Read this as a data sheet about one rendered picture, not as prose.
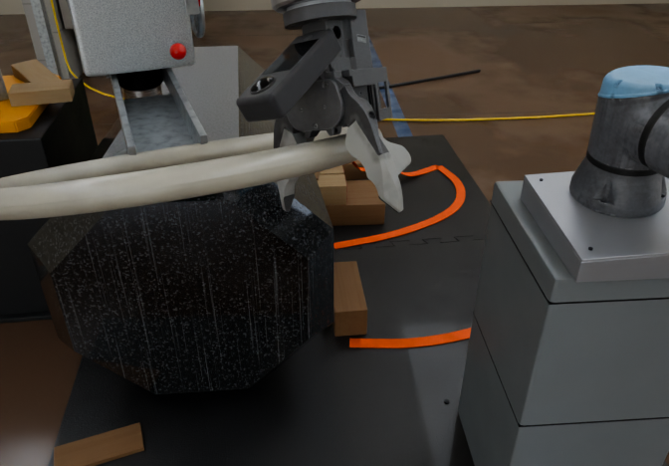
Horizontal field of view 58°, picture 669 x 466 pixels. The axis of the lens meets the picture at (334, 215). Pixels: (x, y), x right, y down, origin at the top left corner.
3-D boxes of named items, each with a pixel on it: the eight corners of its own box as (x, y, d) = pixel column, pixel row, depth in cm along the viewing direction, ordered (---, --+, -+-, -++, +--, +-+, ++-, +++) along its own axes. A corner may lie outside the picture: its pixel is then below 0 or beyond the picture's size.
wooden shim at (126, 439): (55, 478, 172) (53, 475, 171) (55, 450, 180) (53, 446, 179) (144, 450, 180) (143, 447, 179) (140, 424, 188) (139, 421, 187)
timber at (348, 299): (366, 335, 222) (367, 310, 216) (334, 337, 221) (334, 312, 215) (355, 284, 247) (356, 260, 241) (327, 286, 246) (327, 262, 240)
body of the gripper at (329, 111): (395, 123, 62) (380, 2, 59) (343, 135, 55) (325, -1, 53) (338, 129, 67) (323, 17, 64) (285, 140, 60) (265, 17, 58)
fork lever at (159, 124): (91, 62, 148) (87, 42, 146) (170, 53, 154) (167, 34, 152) (109, 179, 93) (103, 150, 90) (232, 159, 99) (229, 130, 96)
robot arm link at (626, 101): (624, 130, 133) (644, 52, 123) (692, 162, 119) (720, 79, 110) (570, 145, 128) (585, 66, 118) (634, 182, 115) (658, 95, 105)
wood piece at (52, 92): (11, 107, 208) (7, 94, 206) (16, 97, 216) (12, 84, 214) (73, 102, 213) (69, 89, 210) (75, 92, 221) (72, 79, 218)
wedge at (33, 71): (14, 77, 235) (10, 64, 233) (39, 71, 241) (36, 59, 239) (36, 89, 224) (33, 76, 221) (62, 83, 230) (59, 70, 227)
